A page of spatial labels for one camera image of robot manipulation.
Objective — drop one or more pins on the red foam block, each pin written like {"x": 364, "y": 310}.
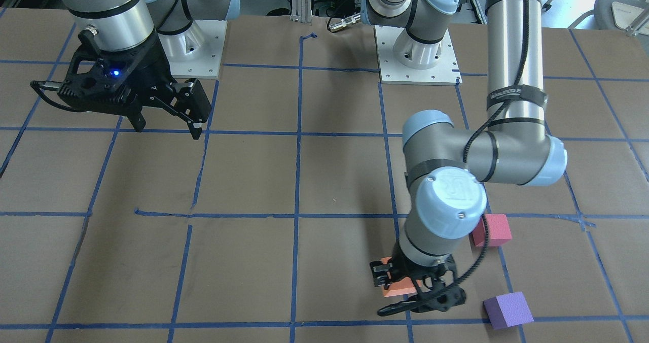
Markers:
{"x": 500, "y": 232}

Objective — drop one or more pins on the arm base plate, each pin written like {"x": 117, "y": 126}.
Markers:
{"x": 197, "y": 51}
{"x": 404, "y": 61}

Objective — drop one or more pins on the purple foam block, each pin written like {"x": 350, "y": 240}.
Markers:
{"x": 508, "y": 310}

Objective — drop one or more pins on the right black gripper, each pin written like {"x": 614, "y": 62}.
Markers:
{"x": 145, "y": 64}

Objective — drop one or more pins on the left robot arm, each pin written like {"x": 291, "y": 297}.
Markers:
{"x": 445, "y": 235}

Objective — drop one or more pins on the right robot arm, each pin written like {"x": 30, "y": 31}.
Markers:
{"x": 123, "y": 24}

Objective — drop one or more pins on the orange foam block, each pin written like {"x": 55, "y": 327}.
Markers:
{"x": 403, "y": 287}

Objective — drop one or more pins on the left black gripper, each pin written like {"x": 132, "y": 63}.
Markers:
{"x": 379, "y": 273}

